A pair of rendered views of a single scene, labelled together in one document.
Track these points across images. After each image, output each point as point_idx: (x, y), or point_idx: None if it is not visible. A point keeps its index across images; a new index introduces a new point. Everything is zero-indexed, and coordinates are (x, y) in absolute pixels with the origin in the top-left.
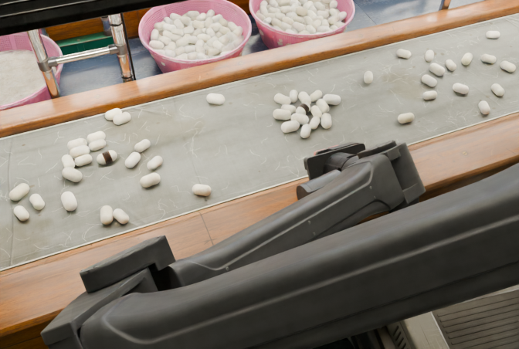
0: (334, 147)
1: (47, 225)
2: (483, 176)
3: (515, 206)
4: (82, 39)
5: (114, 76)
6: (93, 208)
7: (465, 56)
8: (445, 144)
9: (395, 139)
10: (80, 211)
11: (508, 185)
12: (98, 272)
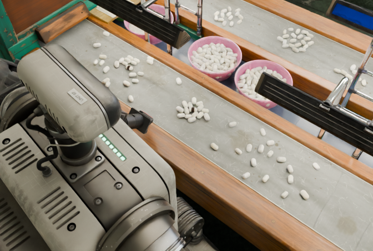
0: (145, 114)
1: (95, 70)
2: (198, 186)
3: (1, 77)
4: (188, 29)
5: (182, 50)
6: (107, 76)
7: (280, 156)
8: (203, 163)
9: (200, 147)
10: (105, 74)
11: (6, 75)
12: (15, 60)
